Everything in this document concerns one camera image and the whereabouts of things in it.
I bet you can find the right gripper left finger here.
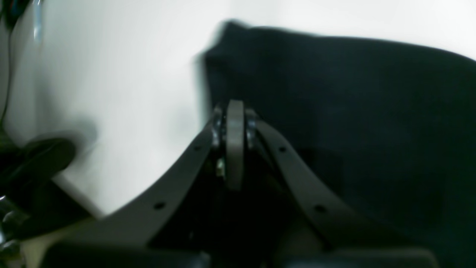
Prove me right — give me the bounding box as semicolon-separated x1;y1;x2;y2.
41;100;245;268

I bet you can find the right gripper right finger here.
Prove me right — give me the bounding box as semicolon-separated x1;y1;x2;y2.
245;108;439;268

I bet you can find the black T-shirt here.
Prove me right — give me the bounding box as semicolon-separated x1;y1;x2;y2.
202;21;476;268

